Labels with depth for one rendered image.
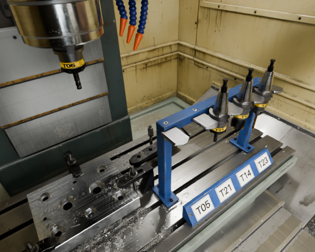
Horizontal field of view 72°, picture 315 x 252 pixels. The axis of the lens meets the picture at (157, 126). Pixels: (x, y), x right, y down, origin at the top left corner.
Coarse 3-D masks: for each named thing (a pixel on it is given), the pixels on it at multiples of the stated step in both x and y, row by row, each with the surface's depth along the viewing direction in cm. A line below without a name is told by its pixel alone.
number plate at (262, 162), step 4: (260, 156) 86; (264, 156) 87; (256, 160) 85; (260, 160) 86; (264, 160) 87; (268, 160) 88; (256, 164) 84; (260, 164) 85; (264, 164) 86; (268, 164) 87; (260, 168) 85; (264, 168) 86
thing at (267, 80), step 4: (264, 72) 71; (268, 72) 69; (272, 72) 69; (264, 76) 71; (268, 76) 70; (272, 76) 70; (260, 80) 73; (264, 80) 71; (268, 80) 70; (272, 80) 71; (260, 84) 72; (264, 84) 71; (268, 84) 71; (260, 88) 73; (264, 88) 72; (268, 88) 72
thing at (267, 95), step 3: (255, 90) 74; (258, 90) 73; (273, 90) 73; (255, 93) 75; (258, 93) 73; (261, 93) 72; (264, 93) 72; (267, 93) 72; (270, 93) 72; (264, 96) 73; (267, 96) 73; (270, 96) 74; (264, 99) 73; (267, 99) 73
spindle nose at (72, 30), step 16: (16, 0) 34; (32, 0) 34; (48, 0) 34; (64, 0) 35; (80, 0) 36; (96, 0) 40; (16, 16) 36; (32, 16) 35; (48, 16) 35; (64, 16) 36; (80, 16) 37; (96, 16) 40; (32, 32) 37; (48, 32) 37; (64, 32) 37; (80, 32) 38; (96, 32) 42
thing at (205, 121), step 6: (198, 114) 65; (204, 114) 64; (192, 120) 63; (198, 120) 62; (204, 120) 62; (210, 120) 62; (216, 120) 62; (204, 126) 60; (210, 126) 60; (216, 126) 60
